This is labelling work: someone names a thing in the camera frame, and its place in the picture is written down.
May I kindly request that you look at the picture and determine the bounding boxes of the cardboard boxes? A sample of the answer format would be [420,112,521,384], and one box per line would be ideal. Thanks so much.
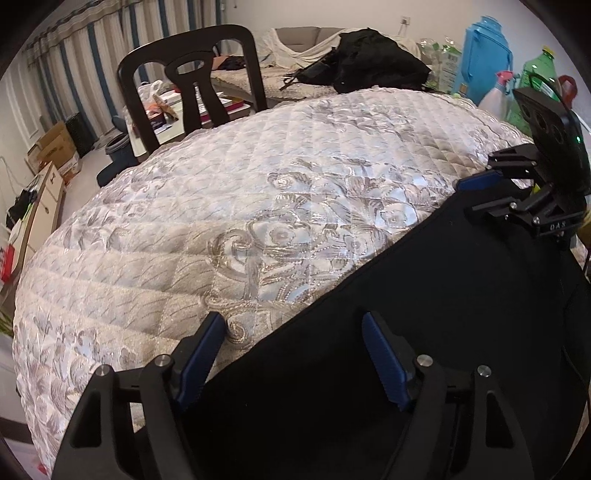
[26,121,80,183]

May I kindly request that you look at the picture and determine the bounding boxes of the blue plastic container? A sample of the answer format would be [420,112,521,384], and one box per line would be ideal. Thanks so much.
[453,16,513,105]

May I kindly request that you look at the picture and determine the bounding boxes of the white low tv cabinet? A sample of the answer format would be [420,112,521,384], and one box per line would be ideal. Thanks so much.
[1,163,65,294]

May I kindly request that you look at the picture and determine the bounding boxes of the dark chair at far side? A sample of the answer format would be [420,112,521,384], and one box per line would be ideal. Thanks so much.
[117,24,267,153]

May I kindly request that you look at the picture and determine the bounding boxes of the white quilted floral bedspread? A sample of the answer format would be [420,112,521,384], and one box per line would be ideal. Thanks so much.
[12,87,526,468]

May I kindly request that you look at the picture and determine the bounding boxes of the green plastic bottle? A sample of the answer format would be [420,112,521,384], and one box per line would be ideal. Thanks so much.
[507,46,561,136]

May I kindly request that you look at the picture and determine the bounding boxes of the black pants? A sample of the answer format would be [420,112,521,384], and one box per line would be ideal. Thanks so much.
[185,183,590,479]

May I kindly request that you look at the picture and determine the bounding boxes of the striped window curtain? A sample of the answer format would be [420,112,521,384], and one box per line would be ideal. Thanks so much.
[24,0,221,138]

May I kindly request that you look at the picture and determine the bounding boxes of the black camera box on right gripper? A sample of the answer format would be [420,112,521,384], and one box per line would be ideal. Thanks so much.
[513,87,590,196]

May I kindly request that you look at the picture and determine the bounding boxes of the black clothes pile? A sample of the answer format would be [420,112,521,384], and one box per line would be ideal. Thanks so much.
[281,28,431,93]

